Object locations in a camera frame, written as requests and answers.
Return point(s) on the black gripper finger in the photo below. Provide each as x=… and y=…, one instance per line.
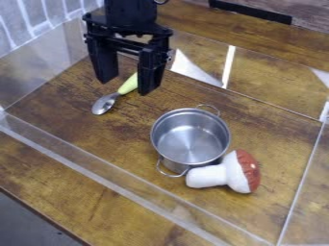
x=104, y=60
x=150, y=70

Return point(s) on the clear acrylic enclosure wall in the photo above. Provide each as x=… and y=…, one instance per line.
x=83, y=168

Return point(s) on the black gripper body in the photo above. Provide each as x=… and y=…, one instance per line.
x=127, y=26

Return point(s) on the small steel pot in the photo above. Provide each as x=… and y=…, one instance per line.
x=190, y=138

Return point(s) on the plush red white mushroom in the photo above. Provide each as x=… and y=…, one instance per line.
x=238, y=171

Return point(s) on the green handled metal spoon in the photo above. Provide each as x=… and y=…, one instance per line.
x=104, y=103

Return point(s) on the black bar in background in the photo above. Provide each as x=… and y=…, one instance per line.
x=241, y=9

